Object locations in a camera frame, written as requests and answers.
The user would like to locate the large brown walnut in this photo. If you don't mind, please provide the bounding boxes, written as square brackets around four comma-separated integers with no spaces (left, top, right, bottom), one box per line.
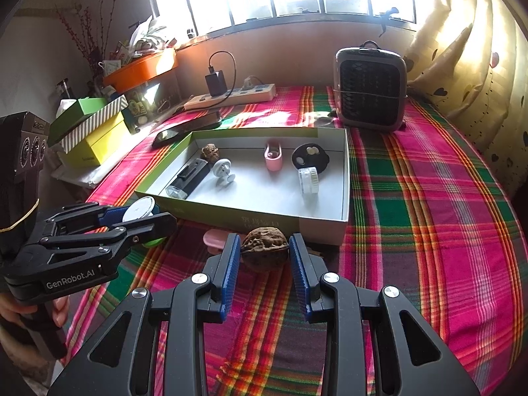
[240,227,289,272]

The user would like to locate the yellow rubber band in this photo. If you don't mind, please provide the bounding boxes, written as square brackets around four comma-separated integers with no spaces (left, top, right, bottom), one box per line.
[0,198,40,232]

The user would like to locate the black charger cable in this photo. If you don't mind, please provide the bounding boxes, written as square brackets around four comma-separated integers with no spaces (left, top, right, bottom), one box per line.
[208,50,238,104]

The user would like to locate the small green printed pack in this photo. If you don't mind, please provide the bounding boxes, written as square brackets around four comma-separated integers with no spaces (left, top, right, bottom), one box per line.
[126,95,151,126]

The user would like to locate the black flashlight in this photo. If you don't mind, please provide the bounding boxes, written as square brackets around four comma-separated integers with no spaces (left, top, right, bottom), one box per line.
[166,158,211,201]

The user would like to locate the pile of paper packets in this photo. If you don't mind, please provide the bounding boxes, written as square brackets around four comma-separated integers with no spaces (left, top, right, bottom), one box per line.
[109,16,178,67]

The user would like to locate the dried flower branches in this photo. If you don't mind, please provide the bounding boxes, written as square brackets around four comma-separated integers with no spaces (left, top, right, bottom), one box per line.
[53,0,124,87]

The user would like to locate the white power strip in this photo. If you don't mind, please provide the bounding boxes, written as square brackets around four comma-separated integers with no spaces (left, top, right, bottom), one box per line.
[183,83,277,111]

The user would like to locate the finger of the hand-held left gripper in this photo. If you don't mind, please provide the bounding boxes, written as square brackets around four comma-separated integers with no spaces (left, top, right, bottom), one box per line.
[18,213,178,267]
[35,202,128,236]

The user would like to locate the white paper sheet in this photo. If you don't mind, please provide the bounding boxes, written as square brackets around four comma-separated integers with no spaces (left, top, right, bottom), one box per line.
[51,148,124,190]

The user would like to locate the black smartphone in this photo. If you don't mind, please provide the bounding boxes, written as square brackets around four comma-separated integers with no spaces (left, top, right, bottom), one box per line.
[151,111,223,148]

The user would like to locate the black round case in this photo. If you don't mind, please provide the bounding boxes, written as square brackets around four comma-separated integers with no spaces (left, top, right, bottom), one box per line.
[291,144,331,174]

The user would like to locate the white round suction hook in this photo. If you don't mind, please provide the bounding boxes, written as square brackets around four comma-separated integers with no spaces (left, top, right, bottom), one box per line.
[212,159,237,188]

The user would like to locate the orange tray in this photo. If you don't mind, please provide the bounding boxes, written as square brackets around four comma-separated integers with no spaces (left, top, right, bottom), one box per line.
[102,47,179,93]

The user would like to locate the pink holder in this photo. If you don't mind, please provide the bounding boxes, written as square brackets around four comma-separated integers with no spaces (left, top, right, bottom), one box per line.
[264,142,283,172]

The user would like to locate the striped box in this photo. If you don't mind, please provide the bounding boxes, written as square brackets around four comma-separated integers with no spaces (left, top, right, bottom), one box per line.
[61,95,128,155]

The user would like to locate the green and white cardboard box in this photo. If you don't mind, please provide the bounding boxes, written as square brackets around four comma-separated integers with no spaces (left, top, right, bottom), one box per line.
[135,128,351,246]

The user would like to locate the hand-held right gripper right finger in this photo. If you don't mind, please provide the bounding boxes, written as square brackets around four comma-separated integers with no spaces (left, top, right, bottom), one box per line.
[289,233,481,396]

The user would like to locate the pink flower-shaped piece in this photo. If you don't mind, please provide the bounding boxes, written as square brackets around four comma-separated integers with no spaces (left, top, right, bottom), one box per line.
[203,230,227,256]

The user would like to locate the white round disc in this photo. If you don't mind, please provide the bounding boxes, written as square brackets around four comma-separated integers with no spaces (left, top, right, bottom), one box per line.
[122,197,156,222]

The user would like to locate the black charger plug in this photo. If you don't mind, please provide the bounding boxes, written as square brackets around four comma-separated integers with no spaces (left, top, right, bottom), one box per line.
[205,70,227,97]

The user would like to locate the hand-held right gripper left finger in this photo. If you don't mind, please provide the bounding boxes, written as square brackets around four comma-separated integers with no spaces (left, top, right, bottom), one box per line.
[47,233,241,396]

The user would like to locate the plaid tablecloth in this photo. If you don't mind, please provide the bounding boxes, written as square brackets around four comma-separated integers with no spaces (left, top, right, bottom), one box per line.
[62,84,528,396]

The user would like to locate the person's left hand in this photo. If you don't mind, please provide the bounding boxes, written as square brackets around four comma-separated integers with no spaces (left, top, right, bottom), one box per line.
[0,291,71,380]

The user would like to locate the yellow box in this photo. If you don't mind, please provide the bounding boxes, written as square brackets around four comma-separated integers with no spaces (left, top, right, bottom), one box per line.
[58,111,133,168]

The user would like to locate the cream curtain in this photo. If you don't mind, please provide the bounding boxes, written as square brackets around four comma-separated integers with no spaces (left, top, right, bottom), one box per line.
[402,0,528,199]

